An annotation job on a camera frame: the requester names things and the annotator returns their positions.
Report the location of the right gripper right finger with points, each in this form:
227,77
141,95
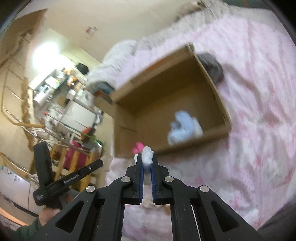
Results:
160,194

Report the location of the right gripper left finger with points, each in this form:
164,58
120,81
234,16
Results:
134,193

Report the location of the white fluffy sock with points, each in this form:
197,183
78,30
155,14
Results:
147,156

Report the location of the pink round soft object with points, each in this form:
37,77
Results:
138,148

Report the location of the left hand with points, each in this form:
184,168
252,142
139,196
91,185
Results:
47,214

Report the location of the yellow wooden shelf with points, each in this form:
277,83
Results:
66,160

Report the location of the light blue fluffy sock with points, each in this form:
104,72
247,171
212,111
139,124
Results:
184,128

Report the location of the pink floral bed quilt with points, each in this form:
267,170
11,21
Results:
253,168

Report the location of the brown cardboard box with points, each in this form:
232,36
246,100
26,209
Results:
144,107

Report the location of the white grey patterned duvet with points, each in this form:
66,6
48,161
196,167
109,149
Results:
103,76

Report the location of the grey striped cloth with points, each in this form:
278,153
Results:
212,66

